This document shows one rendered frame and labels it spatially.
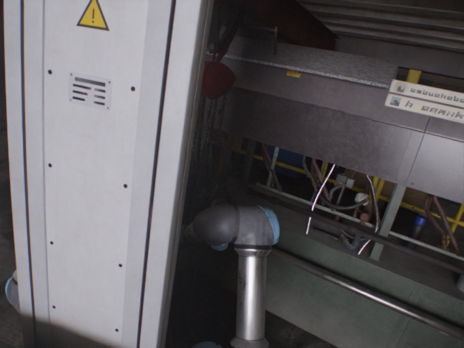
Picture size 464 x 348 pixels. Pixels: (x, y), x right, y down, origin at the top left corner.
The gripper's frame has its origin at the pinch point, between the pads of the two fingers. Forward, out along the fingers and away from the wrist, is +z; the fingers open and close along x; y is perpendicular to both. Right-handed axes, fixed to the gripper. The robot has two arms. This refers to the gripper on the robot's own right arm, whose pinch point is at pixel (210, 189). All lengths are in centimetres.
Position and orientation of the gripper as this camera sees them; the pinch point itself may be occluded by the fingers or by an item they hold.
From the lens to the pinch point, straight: 154.7
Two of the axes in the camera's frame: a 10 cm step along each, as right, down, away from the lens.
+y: -1.8, 9.3, 3.3
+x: 9.3, 0.5, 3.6
